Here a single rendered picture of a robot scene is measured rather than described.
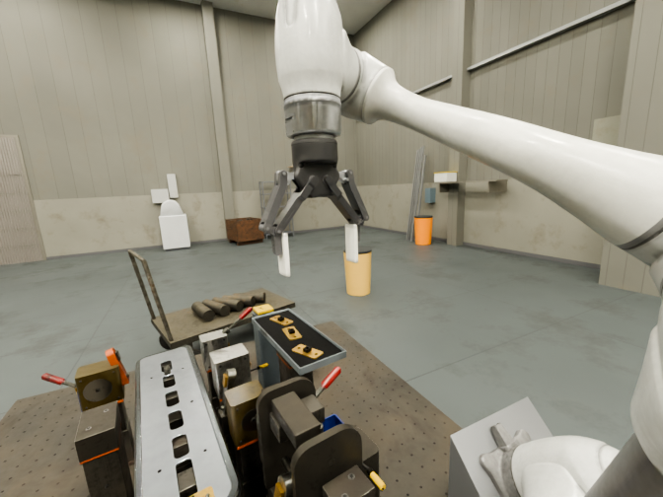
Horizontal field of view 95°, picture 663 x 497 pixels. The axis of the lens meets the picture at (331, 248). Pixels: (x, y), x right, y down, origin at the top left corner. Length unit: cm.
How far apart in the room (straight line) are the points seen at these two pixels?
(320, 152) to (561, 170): 30
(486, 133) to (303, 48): 27
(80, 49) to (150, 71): 157
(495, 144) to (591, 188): 11
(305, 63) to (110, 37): 1107
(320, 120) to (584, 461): 79
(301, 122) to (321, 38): 11
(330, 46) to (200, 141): 1036
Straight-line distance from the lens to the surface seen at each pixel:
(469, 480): 100
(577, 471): 86
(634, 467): 46
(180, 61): 1134
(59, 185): 1106
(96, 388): 127
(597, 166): 42
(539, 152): 42
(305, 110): 49
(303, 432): 60
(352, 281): 451
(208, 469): 86
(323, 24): 52
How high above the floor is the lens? 159
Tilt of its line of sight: 11 degrees down
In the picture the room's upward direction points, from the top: 3 degrees counter-clockwise
